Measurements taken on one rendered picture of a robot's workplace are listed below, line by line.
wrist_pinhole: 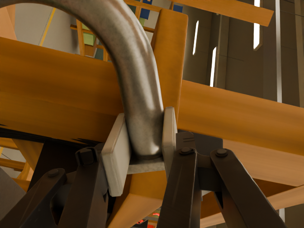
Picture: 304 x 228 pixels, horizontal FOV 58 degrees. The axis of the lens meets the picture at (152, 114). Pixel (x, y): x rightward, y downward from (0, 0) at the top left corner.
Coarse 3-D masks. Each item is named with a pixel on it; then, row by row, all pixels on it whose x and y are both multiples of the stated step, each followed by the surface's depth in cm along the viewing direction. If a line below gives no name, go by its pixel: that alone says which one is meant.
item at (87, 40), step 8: (128, 0) 503; (144, 0) 509; (136, 8) 509; (144, 8) 511; (152, 8) 508; (160, 8) 510; (176, 8) 549; (136, 16) 528; (144, 16) 540; (72, 24) 599; (80, 24) 582; (80, 32) 602; (88, 32) 604; (152, 32) 636; (80, 40) 630; (88, 40) 642; (80, 48) 661; (88, 48) 678; (104, 48) 645; (104, 56) 675
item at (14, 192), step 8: (0, 168) 62; (0, 176) 63; (8, 176) 68; (0, 184) 64; (8, 184) 69; (16, 184) 76; (0, 192) 65; (8, 192) 71; (16, 192) 77; (24, 192) 85; (0, 200) 66; (8, 200) 72; (16, 200) 79; (0, 208) 68; (8, 208) 73; (0, 216) 69
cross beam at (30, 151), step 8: (0, 8) 40; (0, 16) 41; (8, 16) 43; (0, 24) 41; (8, 24) 44; (0, 32) 42; (8, 32) 44; (16, 40) 48; (16, 144) 83; (24, 144) 82; (32, 144) 81; (40, 144) 80; (24, 152) 89; (32, 152) 88; (40, 152) 87; (32, 160) 96; (32, 168) 106
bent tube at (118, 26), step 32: (0, 0) 18; (32, 0) 18; (64, 0) 17; (96, 0) 17; (96, 32) 18; (128, 32) 18; (128, 64) 18; (128, 96) 19; (160, 96) 20; (128, 128) 20; (160, 128) 20; (160, 160) 20
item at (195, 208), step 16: (176, 160) 14; (192, 160) 14; (176, 176) 13; (192, 176) 12; (176, 192) 11; (192, 192) 11; (176, 208) 11; (192, 208) 11; (160, 224) 10; (176, 224) 10; (192, 224) 10
